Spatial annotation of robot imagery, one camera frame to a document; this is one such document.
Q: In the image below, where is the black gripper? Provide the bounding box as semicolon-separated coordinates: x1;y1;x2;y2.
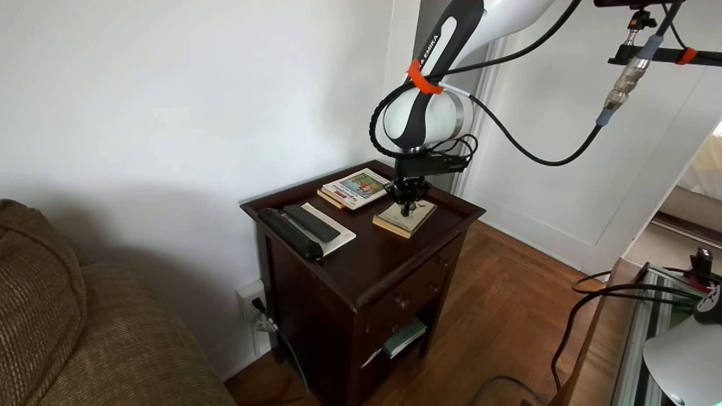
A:
393;170;435;221

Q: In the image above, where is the Boxcar Children paperback book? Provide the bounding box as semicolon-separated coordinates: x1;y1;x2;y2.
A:
320;165;394;211

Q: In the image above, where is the dark wooden nightstand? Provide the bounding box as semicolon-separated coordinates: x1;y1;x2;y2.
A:
237;158;487;406

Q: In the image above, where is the nightstand drawer front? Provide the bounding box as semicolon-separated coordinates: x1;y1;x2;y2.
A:
365;240;462;334

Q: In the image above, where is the yellow James Joyce book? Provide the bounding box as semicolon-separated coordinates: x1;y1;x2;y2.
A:
314;187;349;211

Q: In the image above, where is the flat black remote control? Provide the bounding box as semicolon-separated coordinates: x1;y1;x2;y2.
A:
281;200;342;245

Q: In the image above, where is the thick black remote control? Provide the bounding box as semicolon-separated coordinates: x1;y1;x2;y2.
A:
258;205;327;264

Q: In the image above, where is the grey book on shelf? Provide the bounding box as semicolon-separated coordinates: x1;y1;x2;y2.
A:
382;317;431;360

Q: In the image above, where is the black bar with orange tape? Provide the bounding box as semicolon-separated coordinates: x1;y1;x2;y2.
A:
606;5;722;67

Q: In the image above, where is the small black clamp knob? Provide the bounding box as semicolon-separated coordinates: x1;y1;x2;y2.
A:
686;245;717;293

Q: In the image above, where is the brown fabric sofa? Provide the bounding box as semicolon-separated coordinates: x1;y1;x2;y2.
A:
0;197;240;406

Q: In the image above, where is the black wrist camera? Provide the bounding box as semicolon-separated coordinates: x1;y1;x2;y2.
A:
394;153;470;177

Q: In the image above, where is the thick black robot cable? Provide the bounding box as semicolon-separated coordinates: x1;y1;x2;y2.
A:
442;0;691;169

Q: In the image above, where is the black wall plug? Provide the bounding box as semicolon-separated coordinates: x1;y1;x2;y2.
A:
250;294;280;334

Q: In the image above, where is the white wall outlet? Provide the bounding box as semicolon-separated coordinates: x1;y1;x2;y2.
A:
234;278;268;320

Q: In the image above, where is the black floor cable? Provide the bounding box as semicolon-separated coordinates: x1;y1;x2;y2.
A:
470;269;707;406

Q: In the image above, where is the black stereo camera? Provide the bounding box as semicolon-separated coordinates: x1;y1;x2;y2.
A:
593;0;689;11

